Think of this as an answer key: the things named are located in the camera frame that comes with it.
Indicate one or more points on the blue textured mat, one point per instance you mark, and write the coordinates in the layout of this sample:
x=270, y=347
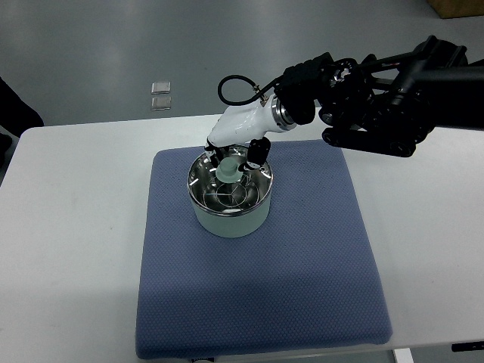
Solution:
x=305, y=279

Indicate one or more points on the black table base foot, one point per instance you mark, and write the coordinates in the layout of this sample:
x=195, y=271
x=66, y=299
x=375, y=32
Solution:
x=468, y=346

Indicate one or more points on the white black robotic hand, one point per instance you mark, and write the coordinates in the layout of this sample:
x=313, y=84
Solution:
x=248, y=124

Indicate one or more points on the glass lid green knob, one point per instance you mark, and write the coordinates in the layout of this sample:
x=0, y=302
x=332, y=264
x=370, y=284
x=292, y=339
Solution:
x=202, y=172

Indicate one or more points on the upper floor metal plate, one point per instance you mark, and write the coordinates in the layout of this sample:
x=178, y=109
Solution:
x=160, y=87

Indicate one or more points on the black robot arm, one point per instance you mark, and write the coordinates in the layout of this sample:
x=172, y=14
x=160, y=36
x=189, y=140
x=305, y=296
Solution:
x=382, y=106

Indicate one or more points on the wire steaming rack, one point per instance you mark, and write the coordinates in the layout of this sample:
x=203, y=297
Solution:
x=228, y=197

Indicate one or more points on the floor metal plate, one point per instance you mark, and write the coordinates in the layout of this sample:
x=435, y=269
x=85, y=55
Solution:
x=160, y=87
x=161, y=103

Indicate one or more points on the brown cardboard box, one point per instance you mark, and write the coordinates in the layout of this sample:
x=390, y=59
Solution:
x=448, y=9

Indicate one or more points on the green steel pot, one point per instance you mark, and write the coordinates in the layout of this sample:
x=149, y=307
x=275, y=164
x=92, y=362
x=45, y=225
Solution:
x=233, y=226

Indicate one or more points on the dark clothed person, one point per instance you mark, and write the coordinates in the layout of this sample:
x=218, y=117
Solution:
x=16, y=115

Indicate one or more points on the lower floor metal plate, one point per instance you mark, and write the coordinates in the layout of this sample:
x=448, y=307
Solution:
x=161, y=103

